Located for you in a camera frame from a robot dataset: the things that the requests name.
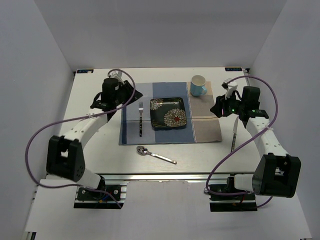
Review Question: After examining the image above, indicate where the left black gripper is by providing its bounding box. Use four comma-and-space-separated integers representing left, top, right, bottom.
113, 80, 143, 106

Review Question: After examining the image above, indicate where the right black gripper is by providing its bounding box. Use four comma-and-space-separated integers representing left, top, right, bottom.
210, 90, 245, 119

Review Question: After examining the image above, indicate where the metal fork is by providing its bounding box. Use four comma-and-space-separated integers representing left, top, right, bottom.
138, 101, 144, 137

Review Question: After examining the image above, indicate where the light blue mug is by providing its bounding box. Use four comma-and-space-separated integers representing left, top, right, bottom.
190, 75, 207, 97

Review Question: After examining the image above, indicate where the dark floral rectangular plate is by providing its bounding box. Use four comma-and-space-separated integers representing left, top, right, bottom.
149, 97, 187, 131

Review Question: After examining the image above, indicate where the blue beige checked placemat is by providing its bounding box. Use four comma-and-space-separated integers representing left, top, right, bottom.
119, 82, 222, 146

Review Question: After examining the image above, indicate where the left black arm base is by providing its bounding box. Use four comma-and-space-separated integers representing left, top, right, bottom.
73, 180, 129, 210

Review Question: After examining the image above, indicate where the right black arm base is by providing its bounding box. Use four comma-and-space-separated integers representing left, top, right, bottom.
203, 175, 258, 213

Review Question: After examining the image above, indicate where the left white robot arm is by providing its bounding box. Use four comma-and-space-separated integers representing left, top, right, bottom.
46, 69, 143, 200

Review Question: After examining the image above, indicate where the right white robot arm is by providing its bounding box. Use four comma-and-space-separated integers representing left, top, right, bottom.
205, 79, 301, 200

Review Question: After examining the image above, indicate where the metal table knife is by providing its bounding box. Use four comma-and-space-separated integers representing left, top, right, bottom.
230, 117, 239, 152

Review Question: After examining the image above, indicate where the right blue table label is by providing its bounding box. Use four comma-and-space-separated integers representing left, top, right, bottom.
224, 67, 243, 72

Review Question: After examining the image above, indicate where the blue table label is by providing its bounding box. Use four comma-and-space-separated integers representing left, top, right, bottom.
224, 67, 243, 72
76, 69, 94, 74

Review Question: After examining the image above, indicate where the metal spoon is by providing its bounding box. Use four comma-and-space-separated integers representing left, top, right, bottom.
136, 145, 177, 165

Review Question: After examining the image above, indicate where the left blue table label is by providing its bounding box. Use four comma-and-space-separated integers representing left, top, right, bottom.
76, 69, 94, 74

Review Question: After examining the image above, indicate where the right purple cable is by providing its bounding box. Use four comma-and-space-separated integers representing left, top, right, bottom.
205, 75, 280, 209

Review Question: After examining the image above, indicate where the purple cable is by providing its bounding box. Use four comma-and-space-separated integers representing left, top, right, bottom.
205, 75, 280, 209
24, 69, 137, 208

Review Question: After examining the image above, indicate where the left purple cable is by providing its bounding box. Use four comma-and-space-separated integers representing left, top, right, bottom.
24, 69, 137, 208

